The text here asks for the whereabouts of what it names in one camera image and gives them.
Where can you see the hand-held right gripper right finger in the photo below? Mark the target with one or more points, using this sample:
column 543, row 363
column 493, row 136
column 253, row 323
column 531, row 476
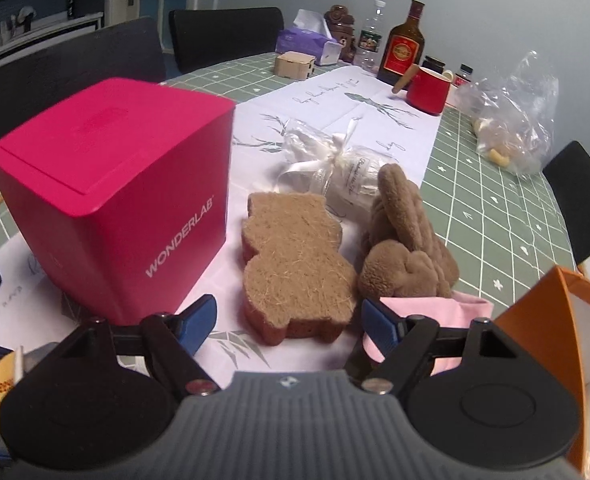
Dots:
column 380, row 330

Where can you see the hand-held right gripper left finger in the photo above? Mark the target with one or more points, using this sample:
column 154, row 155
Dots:
column 200, row 325

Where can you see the pink cloth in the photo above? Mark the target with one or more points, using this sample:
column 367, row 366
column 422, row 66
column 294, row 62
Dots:
column 450, row 310

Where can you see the brown plush bunny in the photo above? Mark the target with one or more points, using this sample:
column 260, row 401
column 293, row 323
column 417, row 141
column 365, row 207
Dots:
column 405, row 255

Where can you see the orange cardboard box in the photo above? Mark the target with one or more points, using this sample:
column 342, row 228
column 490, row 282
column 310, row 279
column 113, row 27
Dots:
column 540, row 320

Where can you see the bear-shaped coir sponge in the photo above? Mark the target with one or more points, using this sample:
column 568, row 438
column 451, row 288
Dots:
column 295, row 265

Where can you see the magenta cube box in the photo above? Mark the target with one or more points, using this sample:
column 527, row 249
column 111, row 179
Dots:
column 110, row 200

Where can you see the white gift pouch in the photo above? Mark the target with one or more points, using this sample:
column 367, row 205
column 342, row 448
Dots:
column 335, row 170

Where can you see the white table runner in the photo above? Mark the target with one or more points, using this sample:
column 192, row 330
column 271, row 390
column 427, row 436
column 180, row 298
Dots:
column 325, row 100

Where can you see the black chair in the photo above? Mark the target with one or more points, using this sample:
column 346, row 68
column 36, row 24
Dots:
column 585, row 200
column 50, row 65
column 225, row 35

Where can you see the clear plastic bag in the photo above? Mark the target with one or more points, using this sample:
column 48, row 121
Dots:
column 520, row 120

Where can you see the small red-label bottle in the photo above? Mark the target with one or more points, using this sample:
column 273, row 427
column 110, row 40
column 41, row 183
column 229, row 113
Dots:
column 465, row 75

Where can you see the small wooden box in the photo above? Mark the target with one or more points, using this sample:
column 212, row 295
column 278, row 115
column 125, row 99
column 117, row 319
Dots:
column 295, row 66

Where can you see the brown liquor bottle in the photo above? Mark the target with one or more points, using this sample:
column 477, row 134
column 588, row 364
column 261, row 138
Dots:
column 402, row 50

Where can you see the clear plastic water bottle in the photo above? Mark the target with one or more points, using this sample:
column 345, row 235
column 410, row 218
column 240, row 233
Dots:
column 371, row 40

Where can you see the purple tissue box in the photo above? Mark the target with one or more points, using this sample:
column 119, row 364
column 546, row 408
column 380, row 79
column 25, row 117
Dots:
column 300, row 40

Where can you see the brown bear figurine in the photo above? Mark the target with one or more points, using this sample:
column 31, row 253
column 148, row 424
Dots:
column 340, row 25

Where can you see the white cabinet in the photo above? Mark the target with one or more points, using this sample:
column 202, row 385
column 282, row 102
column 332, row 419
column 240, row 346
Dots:
column 40, row 35

